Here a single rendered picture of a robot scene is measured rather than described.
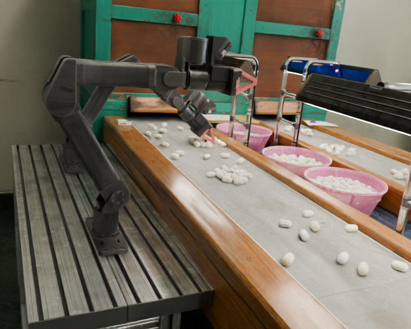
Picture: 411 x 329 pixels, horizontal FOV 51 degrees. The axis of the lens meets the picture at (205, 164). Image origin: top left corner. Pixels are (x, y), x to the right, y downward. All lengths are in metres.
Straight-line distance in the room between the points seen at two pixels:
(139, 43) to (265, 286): 1.56
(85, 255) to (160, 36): 1.36
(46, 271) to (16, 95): 1.95
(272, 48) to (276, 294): 1.81
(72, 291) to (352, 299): 0.54
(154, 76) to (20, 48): 1.86
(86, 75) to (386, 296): 0.76
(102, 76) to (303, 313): 0.64
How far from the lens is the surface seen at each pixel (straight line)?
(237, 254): 0.90
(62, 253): 1.07
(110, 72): 1.00
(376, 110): 0.94
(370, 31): 3.93
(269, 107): 2.41
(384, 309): 0.88
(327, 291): 0.88
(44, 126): 2.89
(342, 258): 0.98
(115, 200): 1.07
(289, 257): 0.93
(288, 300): 0.78
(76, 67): 0.97
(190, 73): 1.06
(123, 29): 2.13
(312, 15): 2.56
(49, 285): 0.96
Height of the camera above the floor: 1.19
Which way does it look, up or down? 17 degrees down
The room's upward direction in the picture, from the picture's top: 5 degrees clockwise
